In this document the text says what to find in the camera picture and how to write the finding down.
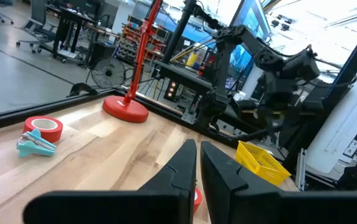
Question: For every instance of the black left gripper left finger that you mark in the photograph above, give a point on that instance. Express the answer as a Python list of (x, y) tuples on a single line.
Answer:
[(165, 205)]

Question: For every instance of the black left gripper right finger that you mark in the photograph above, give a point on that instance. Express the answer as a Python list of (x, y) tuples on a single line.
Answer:
[(234, 199)]

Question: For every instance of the red tape roll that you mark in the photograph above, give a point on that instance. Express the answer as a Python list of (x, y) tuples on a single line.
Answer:
[(53, 132), (197, 199)]

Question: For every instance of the teal staple remover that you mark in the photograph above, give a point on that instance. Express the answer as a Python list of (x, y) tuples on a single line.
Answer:
[(30, 149)]

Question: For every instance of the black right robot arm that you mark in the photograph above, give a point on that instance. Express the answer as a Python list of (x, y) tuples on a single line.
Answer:
[(225, 62)]

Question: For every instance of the yellow plastic basket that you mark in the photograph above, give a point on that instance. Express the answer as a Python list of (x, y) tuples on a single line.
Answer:
[(259, 165)]

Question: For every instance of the silver aluminium bar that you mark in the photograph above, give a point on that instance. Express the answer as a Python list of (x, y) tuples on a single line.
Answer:
[(300, 171)]

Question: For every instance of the monitor with blue screen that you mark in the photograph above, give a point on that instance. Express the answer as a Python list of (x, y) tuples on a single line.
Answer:
[(246, 18)]

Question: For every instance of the grey mounting plate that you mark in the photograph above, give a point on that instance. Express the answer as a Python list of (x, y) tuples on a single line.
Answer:
[(189, 116)]

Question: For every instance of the yellow bottle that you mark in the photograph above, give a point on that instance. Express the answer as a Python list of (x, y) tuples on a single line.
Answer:
[(192, 59)]

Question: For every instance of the black cart with pole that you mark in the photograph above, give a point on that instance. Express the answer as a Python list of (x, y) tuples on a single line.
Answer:
[(181, 73)]

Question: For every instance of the black box with red lights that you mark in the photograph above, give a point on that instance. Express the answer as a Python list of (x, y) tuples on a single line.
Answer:
[(171, 90)]

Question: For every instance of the red desk lamp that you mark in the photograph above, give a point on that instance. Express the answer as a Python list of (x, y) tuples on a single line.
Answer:
[(125, 109)]

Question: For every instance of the black floor fan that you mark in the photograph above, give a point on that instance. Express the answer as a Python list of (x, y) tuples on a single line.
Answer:
[(108, 73)]

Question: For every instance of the red parts bin shelf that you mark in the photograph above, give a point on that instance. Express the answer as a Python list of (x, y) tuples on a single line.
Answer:
[(131, 40)]

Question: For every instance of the black office desk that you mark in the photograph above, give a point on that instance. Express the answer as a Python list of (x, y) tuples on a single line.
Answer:
[(69, 18)]

